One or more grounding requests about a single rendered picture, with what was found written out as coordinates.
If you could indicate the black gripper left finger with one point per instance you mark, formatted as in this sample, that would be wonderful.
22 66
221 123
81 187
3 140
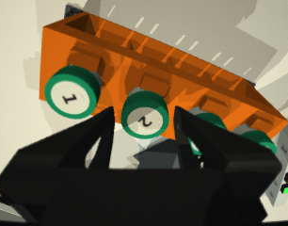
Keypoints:
69 148

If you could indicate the grey key housing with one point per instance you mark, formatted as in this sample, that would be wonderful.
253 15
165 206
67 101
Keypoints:
162 155

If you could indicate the green screw cap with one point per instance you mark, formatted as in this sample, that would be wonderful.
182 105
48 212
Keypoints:
144 115
212 118
72 92
261 138

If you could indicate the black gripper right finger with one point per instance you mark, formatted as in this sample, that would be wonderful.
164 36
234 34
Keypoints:
249 167

